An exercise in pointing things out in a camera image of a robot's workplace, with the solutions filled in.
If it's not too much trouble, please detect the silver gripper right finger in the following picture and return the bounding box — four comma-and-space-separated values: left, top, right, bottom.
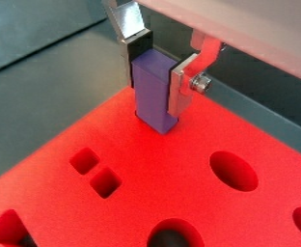
168, 30, 222, 117

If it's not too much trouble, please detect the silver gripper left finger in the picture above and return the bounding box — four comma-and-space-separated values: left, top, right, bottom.
102, 0, 154, 86

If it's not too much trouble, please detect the purple rectangular block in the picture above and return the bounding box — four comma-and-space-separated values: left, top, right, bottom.
132, 49, 178, 134

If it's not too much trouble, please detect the red shape sorter box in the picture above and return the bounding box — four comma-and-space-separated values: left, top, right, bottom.
0, 89, 301, 247

